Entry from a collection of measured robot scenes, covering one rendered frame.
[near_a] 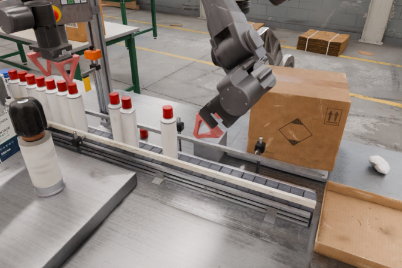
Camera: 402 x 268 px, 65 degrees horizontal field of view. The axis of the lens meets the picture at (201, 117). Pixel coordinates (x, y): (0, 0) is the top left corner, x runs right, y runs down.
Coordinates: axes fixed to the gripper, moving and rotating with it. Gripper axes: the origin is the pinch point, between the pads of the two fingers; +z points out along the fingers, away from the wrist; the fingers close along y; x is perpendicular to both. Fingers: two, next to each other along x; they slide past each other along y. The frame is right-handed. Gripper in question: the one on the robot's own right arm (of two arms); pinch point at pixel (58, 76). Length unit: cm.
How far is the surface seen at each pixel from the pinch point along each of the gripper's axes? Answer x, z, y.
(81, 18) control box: 24.6, -9.2, -17.4
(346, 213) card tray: 32, 39, 78
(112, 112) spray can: 15.4, 18.7, 1.0
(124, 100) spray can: 16.4, 12.8, 6.8
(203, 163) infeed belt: 24, 33, 33
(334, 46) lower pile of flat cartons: 433, 111, 0
